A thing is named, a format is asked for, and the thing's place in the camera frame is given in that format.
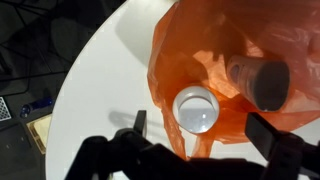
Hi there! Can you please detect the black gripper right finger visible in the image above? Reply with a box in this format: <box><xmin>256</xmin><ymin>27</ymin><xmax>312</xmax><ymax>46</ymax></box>
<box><xmin>245</xmin><ymin>112</ymin><xmax>280</xmax><ymax>160</ymax></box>

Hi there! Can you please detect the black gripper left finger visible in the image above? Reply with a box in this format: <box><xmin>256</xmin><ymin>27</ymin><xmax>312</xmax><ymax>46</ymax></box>
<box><xmin>133</xmin><ymin>110</ymin><xmax>147</xmax><ymax>137</ymax></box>

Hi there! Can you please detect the white bottle inside bag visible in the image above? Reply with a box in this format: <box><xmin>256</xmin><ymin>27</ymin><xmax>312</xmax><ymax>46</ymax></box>
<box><xmin>226</xmin><ymin>55</ymin><xmax>290</xmax><ymax>111</ymax></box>

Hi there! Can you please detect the orange plastic bag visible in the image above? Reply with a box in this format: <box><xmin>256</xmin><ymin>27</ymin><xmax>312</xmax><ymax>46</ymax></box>
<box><xmin>147</xmin><ymin>0</ymin><xmax>320</xmax><ymax>159</ymax></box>

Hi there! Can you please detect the wooden box on floor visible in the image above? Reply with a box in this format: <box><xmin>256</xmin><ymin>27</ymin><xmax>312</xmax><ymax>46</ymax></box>
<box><xmin>27</xmin><ymin>114</ymin><xmax>52</xmax><ymax>154</ymax></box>

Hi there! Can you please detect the blue cylindrical object on floor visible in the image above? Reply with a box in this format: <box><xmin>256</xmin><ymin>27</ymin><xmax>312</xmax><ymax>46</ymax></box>
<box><xmin>20</xmin><ymin>97</ymin><xmax>53</xmax><ymax>118</ymax></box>

